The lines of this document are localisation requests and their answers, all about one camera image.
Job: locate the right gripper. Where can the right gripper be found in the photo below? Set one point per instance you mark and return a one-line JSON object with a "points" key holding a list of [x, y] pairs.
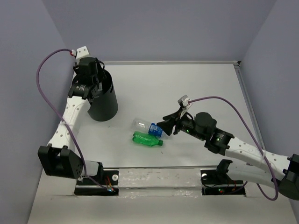
{"points": [[167, 125]]}

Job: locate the clear bottle blue label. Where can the clear bottle blue label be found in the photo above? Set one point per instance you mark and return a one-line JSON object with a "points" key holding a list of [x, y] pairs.
{"points": [[148, 128]]}

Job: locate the green plastic bottle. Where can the green plastic bottle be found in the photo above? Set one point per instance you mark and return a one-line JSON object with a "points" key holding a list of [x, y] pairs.
{"points": [[146, 139]]}

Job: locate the black cylindrical bin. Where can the black cylindrical bin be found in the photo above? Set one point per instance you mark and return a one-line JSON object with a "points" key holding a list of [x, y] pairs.
{"points": [[102, 101]]}

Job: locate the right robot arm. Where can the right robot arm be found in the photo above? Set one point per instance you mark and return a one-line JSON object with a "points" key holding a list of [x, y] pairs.
{"points": [[244, 162]]}

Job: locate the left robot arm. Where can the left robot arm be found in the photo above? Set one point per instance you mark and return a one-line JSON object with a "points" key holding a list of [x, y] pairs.
{"points": [[62, 156]]}

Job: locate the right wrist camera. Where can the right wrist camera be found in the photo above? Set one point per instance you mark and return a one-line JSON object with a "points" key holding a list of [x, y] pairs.
{"points": [[184, 102]]}

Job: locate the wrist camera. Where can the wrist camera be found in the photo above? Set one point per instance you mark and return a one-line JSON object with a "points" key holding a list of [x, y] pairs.
{"points": [[184, 102], [80, 53]]}

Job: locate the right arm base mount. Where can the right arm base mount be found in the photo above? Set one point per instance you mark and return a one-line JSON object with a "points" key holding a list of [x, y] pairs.
{"points": [[214, 184]]}

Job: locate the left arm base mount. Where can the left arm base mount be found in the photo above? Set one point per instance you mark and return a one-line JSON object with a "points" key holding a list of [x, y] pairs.
{"points": [[108, 179]]}

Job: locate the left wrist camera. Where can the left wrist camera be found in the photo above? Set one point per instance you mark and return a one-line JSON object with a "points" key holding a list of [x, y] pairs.
{"points": [[80, 53]]}

